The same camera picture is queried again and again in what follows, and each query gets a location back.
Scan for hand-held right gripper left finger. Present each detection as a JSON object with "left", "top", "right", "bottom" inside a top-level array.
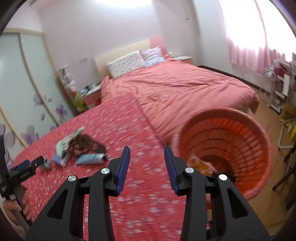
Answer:
[{"left": 25, "top": 146, "right": 131, "bottom": 241}]

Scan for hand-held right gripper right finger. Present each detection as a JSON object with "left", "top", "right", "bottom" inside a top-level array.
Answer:
[{"left": 164, "top": 145, "right": 271, "bottom": 241}]

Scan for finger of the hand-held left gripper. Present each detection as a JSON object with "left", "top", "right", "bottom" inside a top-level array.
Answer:
[
  {"left": 8, "top": 156, "right": 45, "bottom": 181},
  {"left": 13, "top": 159, "right": 31, "bottom": 171}
]

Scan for small blue white packet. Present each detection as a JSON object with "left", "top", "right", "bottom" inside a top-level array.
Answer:
[{"left": 53, "top": 154, "right": 70, "bottom": 167}]

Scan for light blue tube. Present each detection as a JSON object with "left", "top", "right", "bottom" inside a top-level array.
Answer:
[{"left": 76, "top": 153, "right": 108, "bottom": 165}]

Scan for white tissue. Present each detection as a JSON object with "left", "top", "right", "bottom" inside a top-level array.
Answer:
[{"left": 205, "top": 162, "right": 218, "bottom": 175}]

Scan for orange plastic basket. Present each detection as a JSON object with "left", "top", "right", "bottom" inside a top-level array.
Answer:
[{"left": 178, "top": 108, "right": 273, "bottom": 201}]

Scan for person's left forearm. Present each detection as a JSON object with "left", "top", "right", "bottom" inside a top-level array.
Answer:
[{"left": 7, "top": 209, "right": 33, "bottom": 234}]

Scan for person's left hand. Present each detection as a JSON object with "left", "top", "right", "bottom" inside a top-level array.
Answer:
[{"left": 3, "top": 185, "right": 31, "bottom": 220}]

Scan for red floral tablecloth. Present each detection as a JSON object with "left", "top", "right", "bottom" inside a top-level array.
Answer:
[{"left": 11, "top": 94, "right": 213, "bottom": 241}]

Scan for pink nightstand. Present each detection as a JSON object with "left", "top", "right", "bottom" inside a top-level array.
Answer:
[{"left": 82, "top": 87, "right": 102, "bottom": 109}]

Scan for yellow green plush toy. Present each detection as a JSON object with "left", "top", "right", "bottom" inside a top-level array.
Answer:
[{"left": 74, "top": 93, "right": 88, "bottom": 112}]

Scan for bed with pink duvet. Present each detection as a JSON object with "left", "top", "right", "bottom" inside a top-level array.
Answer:
[{"left": 100, "top": 54, "right": 259, "bottom": 145}]

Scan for flower print sliding wardrobe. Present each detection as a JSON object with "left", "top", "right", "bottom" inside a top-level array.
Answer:
[{"left": 0, "top": 28, "right": 77, "bottom": 172}]

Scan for hanging plush toys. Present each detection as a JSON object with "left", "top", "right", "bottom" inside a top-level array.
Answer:
[{"left": 59, "top": 66, "right": 79, "bottom": 93}]

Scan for white floral pillow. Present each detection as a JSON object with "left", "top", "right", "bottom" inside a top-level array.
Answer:
[{"left": 107, "top": 51, "right": 145, "bottom": 78}]

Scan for wooden nightstand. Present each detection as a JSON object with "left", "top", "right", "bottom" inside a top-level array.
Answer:
[{"left": 173, "top": 56, "right": 193, "bottom": 65}]

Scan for beige bed headboard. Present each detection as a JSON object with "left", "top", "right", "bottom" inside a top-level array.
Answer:
[{"left": 94, "top": 37, "right": 170, "bottom": 75}]

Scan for pink striped pillow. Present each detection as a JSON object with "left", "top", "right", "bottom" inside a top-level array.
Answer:
[{"left": 140, "top": 46, "right": 167, "bottom": 67}]

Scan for white storage trolley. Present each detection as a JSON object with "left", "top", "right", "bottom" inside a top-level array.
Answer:
[{"left": 270, "top": 76, "right": 289, "bottom": 114}]

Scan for pink curtain panel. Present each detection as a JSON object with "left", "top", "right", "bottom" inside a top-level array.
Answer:
[
  {"left": 220, "top": 0, "right": 271, "bottom": 70},
  {"left": 264, "top": 0, "right": 296, "bottom": 64}
]

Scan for white metal tube frame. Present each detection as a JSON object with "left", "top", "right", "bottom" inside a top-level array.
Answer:
[{"left": 277, "top": 120, "right": 294, "bottom": 149}]

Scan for white wire rack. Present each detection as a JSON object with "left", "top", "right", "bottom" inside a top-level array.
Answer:
[{"left": 259, "top": 67, "right": 278, "bottom": 109}]

